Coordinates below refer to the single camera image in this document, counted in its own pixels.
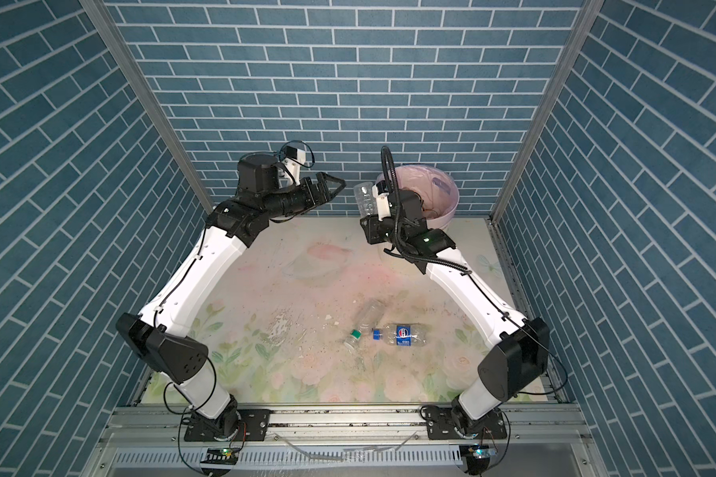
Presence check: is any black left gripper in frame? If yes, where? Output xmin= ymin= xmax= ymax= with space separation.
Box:
xmin=259 ymin=173 xmax=345 ymax=222

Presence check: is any clear crushed bottle white cap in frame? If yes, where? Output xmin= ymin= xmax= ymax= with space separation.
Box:
xmin=353 ymin=181 xmax=377 ymax=218

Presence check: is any clear bottle green cap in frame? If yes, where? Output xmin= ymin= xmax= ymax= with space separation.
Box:
xmin=343 ymin=299 xmax=386 ymax=352

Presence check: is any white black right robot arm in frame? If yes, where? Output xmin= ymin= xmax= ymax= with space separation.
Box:
xmin=354 ymin=182 xmax=550 ymax=429

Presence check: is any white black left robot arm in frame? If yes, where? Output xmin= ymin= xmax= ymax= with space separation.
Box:
xmin=117 ymin=153 xmax=346 ymax=421

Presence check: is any beige bin pink liner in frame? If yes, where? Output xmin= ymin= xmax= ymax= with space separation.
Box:
xmin=395 ymin=165 xmax=459 ymax=230

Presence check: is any clear Pepsi bottle blue cap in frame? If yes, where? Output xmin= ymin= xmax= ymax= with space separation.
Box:
xmin=371 ymin=323 xmax=429 ymax=347

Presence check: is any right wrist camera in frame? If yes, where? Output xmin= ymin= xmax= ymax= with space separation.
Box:
xmin=372 ymin=180 xmax=391 ymax=221

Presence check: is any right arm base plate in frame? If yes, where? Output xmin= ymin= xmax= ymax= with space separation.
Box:
xmin=419 ymin=405 xmax=507 ymax=440

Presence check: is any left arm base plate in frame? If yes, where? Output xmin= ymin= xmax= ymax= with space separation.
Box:
xmin=181 ymin=409 xmax=272 ymax=442

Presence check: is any aluminium corner post left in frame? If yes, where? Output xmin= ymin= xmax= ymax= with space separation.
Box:
xmin=80 ymin=0 xmax=214 ymax=215

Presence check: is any aluminium corner post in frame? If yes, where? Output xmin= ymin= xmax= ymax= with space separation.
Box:
xmin=490 ymin=0 xmax=604 ymax=224
xmin=80 ymin=0 xmax=214 ymax=215

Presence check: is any aluminium corner post right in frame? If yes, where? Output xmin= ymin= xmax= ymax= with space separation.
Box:
xmin=490 ymin=0 xmax=604 ymax=224

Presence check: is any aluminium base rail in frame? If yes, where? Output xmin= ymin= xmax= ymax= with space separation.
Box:
xmin=84 ymin=403 xmax=606 ymax=476

